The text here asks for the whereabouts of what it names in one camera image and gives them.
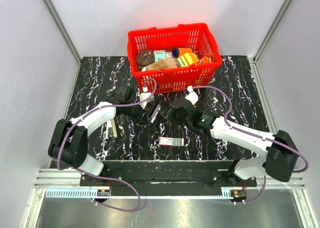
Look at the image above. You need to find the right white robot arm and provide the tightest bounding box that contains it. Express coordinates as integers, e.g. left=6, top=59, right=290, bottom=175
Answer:
left=161, top=98, right=298, bottom=186

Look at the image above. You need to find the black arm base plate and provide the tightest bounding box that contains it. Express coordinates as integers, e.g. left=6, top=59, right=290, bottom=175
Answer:
left=79, top=159, right=258, bottom=198

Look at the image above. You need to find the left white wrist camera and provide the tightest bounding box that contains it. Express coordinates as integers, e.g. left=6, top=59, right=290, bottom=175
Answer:
left=139, top=92, right=155, bottom=108

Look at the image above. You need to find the teal small carton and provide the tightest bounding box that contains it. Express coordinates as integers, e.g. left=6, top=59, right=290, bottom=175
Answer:
left=153, top=50, right=167, bottom=62

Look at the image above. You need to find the purple cable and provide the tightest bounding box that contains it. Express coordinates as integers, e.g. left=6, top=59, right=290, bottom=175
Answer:
left=192, top=85, right=309, bottom=205
left=56, top=77, right=158, bottom=212

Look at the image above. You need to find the brown round muffin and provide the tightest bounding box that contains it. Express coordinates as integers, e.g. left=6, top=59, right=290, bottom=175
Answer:
left=136, top=49, right=155, bottom=67

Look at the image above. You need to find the orange snack packet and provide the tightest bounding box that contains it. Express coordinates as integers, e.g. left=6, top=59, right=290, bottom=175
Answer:
left=198, top=56, right=212, bottom=64

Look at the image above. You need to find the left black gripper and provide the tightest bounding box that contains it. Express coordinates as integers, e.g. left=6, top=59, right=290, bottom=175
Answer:
left=124, top=100, right=150, bottom=126

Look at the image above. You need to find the staple box red white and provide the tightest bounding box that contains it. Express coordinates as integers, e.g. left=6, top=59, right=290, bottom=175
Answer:
left=159, top=137, right=185, bottom=147

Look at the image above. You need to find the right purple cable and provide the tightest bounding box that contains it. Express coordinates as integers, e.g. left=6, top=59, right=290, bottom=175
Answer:
left=192, top=85, right=309, bottom=205

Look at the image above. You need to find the beige stapler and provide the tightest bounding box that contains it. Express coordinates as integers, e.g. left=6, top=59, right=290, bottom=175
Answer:
left=105, top=119, right=118, bottom=139

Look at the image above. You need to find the yellow green sponge pack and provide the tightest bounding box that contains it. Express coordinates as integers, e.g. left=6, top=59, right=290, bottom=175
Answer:
left=177, top=52, right=200, bottom=67

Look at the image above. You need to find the red plastic shopping basket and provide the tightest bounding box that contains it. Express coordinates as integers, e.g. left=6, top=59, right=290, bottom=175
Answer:
left=127, top=23, right=222, bottom=94

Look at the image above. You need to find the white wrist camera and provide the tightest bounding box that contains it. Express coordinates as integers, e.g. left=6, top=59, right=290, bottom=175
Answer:
left=139, top=92, right=155, bottom=108
left=184, top=85, right=199, bottom=106

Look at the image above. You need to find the brown cardboard box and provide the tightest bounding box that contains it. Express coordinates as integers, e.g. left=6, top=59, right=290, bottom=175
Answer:
left=145, top=57, right=178, bottom=71

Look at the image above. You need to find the orange bottle blue cap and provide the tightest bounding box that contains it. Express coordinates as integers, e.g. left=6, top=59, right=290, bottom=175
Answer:
left=171, top=47, right=193, bottom=59

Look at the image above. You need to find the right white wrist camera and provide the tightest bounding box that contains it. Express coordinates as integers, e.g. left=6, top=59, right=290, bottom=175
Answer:
left=184, top=85, right=199, bottom=106

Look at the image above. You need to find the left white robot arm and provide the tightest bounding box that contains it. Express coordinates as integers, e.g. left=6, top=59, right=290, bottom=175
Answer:
left=48, top=86, right=155, bottom=186

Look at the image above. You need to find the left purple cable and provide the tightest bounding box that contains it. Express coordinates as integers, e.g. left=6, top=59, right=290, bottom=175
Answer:
left=56, top=77, right=158, bottom=212

